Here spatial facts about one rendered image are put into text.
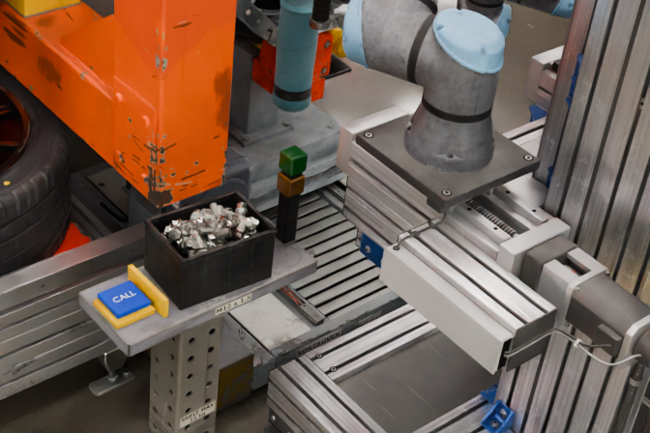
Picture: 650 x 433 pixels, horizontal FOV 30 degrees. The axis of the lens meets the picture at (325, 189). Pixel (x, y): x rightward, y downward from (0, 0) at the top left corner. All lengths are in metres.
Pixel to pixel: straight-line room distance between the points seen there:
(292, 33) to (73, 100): 0.49
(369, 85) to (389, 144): 1.78
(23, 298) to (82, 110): 0.39
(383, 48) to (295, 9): 0.66
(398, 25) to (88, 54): 0.73
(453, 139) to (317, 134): 1.18
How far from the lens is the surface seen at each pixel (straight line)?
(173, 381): 2.37
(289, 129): 3.11
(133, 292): 2.20
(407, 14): 1.96
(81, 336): 2.53
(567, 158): 2.04
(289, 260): 2.34
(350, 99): 3.71
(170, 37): 2.13
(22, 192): 2.41
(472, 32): 1.92
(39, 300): 2.41
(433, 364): 2.52
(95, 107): 2.42
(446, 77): 1.92
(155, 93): 2.19
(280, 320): 2.76
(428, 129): 1.97
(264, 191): 3.01
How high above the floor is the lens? 1.92
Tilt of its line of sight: 36 degrees down
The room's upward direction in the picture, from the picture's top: 7 degrees clockwise
